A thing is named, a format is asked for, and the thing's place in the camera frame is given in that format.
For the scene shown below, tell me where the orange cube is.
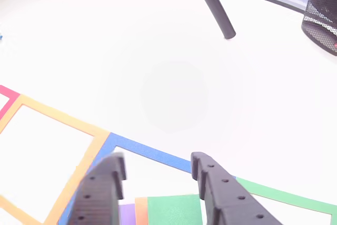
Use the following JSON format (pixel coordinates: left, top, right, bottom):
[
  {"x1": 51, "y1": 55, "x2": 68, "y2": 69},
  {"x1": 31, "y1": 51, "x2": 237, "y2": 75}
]
[{"x1": 134, "y1": 197, "x2": 150, "y2": 225}]

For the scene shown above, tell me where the orange square frame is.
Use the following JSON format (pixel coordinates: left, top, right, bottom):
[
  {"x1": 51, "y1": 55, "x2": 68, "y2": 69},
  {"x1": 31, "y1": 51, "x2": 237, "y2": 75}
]
[{"x1": 0, "y1": 94, "x2": 111, "y2": 225}]

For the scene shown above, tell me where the green square frame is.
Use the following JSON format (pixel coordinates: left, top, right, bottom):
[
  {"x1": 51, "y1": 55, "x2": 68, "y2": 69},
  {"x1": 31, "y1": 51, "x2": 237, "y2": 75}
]
[{"x1": 235, "y1": 177, "x2": 337, "y2": 225}]

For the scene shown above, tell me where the red square frame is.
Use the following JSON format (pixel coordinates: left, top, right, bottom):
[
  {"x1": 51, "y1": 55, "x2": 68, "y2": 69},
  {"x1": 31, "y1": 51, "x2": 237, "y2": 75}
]
[{"x1": 0, "y1": 84, "x2": 21, "y2": 122}]

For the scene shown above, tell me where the large purple cube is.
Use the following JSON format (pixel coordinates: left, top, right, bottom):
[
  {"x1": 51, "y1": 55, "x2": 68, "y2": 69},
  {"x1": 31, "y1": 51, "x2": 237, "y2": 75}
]
[{"x1": 118, "y1": 203, "x2": 137, "y2": 225}]

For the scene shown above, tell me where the grey rod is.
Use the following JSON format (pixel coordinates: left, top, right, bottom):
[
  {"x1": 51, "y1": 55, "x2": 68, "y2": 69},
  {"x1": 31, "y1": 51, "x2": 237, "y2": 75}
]
[{"x1": 188, "y1": 0, "x2": 237, "y2": 40}]

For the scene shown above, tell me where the black mesh bin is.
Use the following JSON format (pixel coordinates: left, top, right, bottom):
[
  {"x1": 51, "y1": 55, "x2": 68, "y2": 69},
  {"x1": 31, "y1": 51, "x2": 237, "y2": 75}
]
[{"x1": 301, "y1": 0, "x2": 337, "y2": 56}]

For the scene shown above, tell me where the blue square frame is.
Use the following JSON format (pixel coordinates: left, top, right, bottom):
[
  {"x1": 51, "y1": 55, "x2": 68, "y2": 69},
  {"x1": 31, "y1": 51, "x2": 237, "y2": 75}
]
[{"x1": 57, "y1": 132, "x2": 237, "y2": 225}]

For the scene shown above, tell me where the green cube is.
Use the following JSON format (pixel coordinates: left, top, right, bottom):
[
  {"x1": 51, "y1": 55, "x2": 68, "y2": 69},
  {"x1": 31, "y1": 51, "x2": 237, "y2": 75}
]
[{"x1": 146, "y1": 194, "x2": 203, "y2": 225}]

